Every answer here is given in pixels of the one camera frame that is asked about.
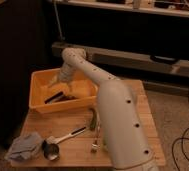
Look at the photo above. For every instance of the silver fork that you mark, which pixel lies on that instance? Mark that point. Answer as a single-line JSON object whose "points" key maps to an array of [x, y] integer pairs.
{"points": [[94, 145]]}

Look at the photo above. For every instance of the yellow plastic bin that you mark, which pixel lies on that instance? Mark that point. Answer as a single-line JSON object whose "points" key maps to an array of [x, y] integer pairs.
{"points": [[82, 88]]}

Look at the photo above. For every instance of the green cucumber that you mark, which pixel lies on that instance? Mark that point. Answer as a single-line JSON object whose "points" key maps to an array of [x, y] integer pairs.
{"points": [[93, 120]]}

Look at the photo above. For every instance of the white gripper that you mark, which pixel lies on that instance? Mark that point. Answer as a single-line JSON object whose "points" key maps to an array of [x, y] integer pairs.
{"points": [[65, 75]]}

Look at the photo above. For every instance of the metal measuring cup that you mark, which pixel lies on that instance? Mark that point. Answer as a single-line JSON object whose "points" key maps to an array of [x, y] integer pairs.
{"points": [[50, 150]]}

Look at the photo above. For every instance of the grey lower shelf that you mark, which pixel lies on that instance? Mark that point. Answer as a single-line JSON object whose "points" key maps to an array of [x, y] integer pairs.
{"points": [[130, 60]]}

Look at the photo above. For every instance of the grey crumpled cloth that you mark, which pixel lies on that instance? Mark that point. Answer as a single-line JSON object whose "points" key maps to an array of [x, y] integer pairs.
{"points": [[24, 147]]}

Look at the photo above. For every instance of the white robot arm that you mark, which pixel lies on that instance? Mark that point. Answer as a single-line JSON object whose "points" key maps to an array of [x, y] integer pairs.
{"points": [[123, 132]]}

